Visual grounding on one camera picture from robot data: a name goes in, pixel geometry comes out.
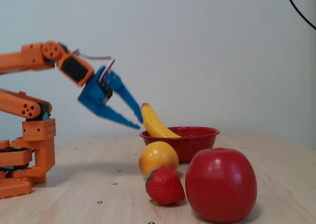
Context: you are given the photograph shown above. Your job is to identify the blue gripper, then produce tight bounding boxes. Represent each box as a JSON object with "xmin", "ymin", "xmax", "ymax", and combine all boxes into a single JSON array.
[{"xmin": 78, "ymin": 65, "xmax": 144, "ymax": 131}]

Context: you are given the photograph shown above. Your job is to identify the yellow toy banana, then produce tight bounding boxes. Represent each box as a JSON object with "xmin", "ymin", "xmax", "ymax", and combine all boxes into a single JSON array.
[{"xmin": 140, "ymin": 102, "xmax": 182, "ymax": 138}]

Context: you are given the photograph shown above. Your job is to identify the orange robot base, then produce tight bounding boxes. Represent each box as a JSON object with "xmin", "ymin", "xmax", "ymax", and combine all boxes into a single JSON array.
[{"xmin": 0, "ymin": 136, "xmax": 56, "ymax": 200}]

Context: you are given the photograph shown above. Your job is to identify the red speckled enamel bowl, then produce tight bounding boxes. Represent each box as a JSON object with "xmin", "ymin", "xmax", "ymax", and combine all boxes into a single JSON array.
[{"xmin": 138, "ymin": 127, "xmax": 220, "ymax": 164}]

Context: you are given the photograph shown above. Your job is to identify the toy orange fruit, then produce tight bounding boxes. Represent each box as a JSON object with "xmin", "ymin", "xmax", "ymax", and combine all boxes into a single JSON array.
[{"xmin": 138, "ymin": 141, "xmax": 179, "ymax": 178}]

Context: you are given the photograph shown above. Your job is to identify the red toy strawberry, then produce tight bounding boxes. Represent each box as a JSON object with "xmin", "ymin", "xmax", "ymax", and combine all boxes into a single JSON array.
[{"xmin": 145, "ymin": 166, "xmax": 186, "ymax": 205}]

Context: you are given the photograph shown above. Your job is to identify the red toy apple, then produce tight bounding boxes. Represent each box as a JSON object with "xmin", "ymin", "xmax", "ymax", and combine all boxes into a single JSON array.
[{"xmin": 185, "ymin": 147, "xmax": 258, "ymax": 224}]

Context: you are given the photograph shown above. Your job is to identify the red white black servo wire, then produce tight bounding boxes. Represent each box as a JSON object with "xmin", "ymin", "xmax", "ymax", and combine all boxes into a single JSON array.
[{"xmin": 71, "ymin": 48, "xmax": 116, "ymax": 83}]

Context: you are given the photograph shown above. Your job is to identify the black hanging cable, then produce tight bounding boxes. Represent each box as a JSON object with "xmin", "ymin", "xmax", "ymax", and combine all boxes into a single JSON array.
[{"xmin": 282, "ymin": 0, "xmax": 316, "ymax": 31}]

